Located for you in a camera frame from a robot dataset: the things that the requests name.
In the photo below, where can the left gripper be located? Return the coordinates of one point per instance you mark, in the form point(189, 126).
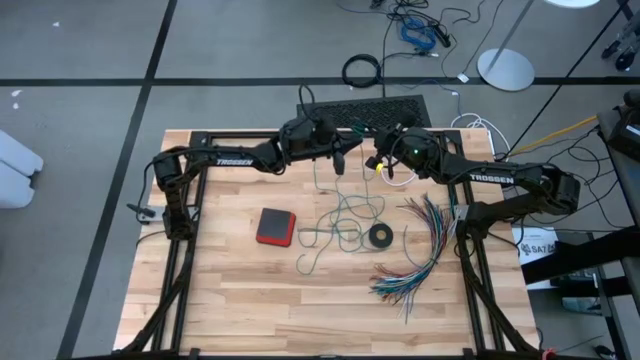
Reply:
point(325, 139)

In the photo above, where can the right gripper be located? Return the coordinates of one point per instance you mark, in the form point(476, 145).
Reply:
point(389, 145)

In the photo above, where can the black tape roll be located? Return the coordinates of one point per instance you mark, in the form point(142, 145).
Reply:
point(372, 236)

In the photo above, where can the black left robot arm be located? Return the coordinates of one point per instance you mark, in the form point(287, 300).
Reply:
point(235, 161)

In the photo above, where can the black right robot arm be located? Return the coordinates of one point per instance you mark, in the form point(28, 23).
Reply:
point(485, 178)

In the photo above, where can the black floor vent grille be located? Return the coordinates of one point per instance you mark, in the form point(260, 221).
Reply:
point(365, 112)

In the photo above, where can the small white plug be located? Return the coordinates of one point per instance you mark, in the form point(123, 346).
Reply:
point(463, 78)

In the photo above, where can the red and black box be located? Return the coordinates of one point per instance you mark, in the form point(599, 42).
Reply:
point(276, 226)

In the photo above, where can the floor stand with round base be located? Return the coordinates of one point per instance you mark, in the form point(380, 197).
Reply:
point(505, 70)

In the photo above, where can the white printed sign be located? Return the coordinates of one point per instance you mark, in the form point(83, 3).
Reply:
point(535, 247)

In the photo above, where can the thin black slanted pole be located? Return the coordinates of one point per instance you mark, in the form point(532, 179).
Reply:
point(566, 75)

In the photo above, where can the white round stand base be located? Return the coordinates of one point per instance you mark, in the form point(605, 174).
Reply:
point(572, 3)

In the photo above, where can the dark side desk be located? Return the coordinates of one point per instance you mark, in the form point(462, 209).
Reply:
point(617, 170)

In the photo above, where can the wheeled chair base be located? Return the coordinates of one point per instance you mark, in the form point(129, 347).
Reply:
point(625, 60)

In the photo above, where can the white rounded object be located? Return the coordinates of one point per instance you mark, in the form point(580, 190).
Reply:
point(15, 170)

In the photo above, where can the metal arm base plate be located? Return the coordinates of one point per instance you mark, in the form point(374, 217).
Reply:
point(459, 214)
point(157, 214)

